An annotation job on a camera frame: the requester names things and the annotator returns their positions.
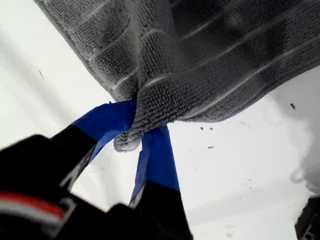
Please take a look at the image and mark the grey white-striped towel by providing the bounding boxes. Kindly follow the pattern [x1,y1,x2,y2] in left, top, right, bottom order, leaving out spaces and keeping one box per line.
[33,0,320,154]

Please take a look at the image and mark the black clamp block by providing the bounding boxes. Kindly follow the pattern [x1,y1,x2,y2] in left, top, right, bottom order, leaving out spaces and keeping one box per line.
[294,196,320,240]

